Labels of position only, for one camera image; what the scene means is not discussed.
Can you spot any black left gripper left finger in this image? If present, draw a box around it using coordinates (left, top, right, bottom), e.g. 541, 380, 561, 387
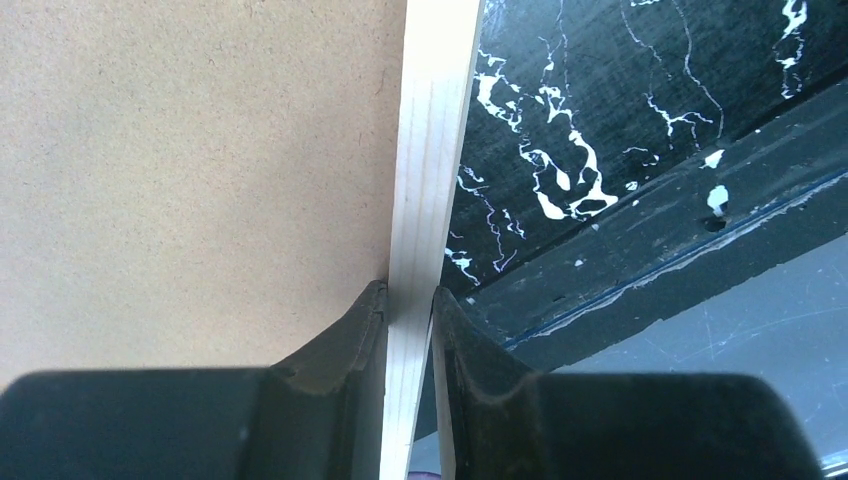
1, 281, 387, 479

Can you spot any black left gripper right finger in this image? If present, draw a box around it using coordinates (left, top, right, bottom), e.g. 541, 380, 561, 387
432, 287, 823, 479

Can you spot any wooden photo frame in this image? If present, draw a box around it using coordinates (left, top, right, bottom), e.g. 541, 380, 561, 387
1, 1, 484, 479

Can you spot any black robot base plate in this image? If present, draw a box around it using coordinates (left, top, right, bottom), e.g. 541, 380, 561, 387
459, 81, 847, 370

